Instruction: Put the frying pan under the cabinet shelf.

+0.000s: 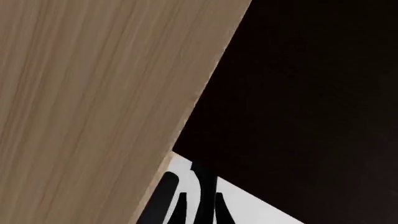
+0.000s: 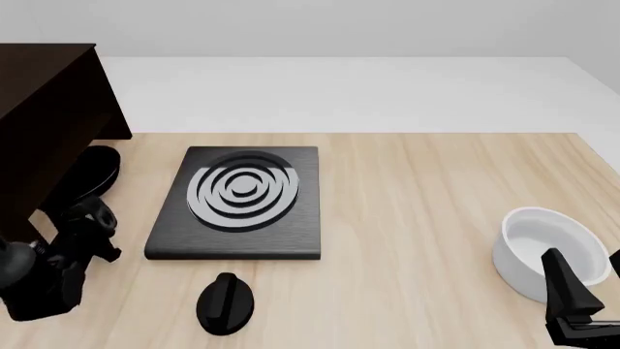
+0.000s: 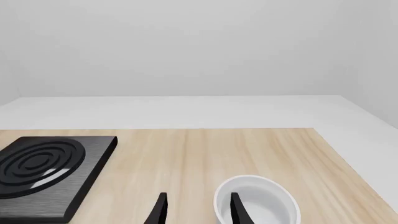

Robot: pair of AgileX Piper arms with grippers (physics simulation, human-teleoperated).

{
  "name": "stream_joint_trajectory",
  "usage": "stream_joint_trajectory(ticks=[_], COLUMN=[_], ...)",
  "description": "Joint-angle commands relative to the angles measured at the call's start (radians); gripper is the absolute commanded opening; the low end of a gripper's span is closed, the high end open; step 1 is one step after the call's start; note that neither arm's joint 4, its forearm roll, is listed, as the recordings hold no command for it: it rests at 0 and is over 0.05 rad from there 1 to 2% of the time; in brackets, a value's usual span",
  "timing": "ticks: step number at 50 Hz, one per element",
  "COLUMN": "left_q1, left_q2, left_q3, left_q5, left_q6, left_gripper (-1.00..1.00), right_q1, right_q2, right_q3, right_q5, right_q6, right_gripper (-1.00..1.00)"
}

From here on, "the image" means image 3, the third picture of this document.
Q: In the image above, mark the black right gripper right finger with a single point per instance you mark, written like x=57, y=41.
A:
x=238, y=212

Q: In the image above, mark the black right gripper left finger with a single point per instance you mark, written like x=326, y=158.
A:
x=159, y=212

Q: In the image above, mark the white round bowl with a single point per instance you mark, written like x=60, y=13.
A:
x=264, y=196

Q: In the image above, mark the flat black stove plate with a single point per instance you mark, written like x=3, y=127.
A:
x=46, y=175

